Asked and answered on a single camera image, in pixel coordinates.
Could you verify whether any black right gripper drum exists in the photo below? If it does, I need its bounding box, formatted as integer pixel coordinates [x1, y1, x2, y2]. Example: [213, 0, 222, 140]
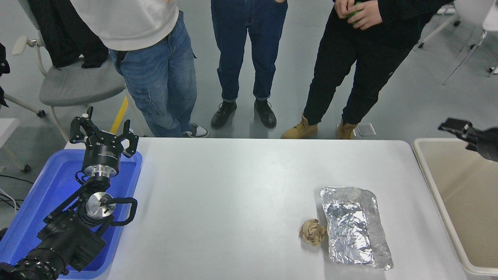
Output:
[472, 127, 498, 162]

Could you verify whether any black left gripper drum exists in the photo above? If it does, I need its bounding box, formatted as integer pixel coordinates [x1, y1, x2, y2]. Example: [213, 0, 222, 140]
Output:
[81, 138, 124, 170]

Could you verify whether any green round object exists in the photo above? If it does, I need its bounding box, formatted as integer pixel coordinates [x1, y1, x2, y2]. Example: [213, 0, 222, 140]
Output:
[347, 1, 365, 24]

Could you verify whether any person's left hand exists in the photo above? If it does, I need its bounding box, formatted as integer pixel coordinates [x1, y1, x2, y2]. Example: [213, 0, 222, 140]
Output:
[352, 0, 384, 31]

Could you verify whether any person's right hand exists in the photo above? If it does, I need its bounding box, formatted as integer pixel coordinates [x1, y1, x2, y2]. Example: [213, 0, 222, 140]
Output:
[334, 0, 357, 18]

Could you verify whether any grey wheeled office chair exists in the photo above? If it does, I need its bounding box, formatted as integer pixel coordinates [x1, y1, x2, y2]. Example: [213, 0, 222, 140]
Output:
[12, 0, 147, 142]

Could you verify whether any large pale bin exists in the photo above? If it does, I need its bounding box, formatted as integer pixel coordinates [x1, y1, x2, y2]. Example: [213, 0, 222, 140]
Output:
[412, 138, 498, 277]

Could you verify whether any blue plastic tray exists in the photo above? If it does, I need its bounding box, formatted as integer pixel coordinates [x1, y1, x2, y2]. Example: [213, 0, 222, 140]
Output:
[0, 150, 143, 280]

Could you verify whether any white chair with metal legs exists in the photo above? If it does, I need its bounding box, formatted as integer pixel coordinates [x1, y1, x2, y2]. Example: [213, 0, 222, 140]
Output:
[413, 0, 490, 50]
[442, 12, 498, 85]

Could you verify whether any person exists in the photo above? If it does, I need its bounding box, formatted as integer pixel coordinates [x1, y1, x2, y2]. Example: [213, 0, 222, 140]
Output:
[70, 0, 209, 138]
[210, 0, 289, 130]
[281, 0, 454, 140]

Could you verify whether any grey floor socket plate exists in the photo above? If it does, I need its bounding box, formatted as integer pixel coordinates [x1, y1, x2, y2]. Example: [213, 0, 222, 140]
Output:
[357, 123, 377, 137]

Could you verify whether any black jacket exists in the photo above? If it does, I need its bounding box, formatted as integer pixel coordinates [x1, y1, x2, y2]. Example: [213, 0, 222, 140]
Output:
[27, 0, 109, 69]

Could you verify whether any wheeled stand with black bag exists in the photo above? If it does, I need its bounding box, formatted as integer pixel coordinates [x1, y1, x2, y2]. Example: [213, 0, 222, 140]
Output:
[0, 43, 46, 118]

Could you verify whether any crumpled silver foil tray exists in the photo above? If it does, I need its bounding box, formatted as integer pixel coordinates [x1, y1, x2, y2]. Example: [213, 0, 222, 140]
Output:
[319, 187, 393, 270]

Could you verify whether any crumpled tan paper ball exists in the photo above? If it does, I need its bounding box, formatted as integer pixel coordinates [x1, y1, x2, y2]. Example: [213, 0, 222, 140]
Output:
[299, 219, 327, 246]

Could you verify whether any black floor cable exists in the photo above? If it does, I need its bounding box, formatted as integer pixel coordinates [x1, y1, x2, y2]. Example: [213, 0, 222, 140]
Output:
[0, 175, 35, 212]

